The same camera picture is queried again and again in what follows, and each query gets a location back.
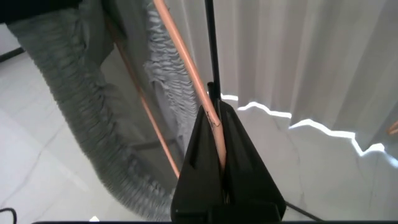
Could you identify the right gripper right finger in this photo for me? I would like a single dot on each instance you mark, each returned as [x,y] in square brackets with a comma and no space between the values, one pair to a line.
[248,180]

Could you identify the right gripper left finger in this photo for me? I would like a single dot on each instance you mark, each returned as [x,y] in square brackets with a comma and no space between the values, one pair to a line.
[199,186]

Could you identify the white curtain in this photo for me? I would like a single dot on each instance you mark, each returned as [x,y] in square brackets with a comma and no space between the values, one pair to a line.
[311,62]

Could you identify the black clothes rack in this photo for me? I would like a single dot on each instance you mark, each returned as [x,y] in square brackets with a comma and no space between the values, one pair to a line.
[213,46]

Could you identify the pale grey shorts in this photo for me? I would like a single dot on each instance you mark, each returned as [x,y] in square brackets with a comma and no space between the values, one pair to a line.
[77,93]

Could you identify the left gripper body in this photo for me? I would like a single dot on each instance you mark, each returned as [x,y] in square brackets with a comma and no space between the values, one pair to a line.
[31,7]

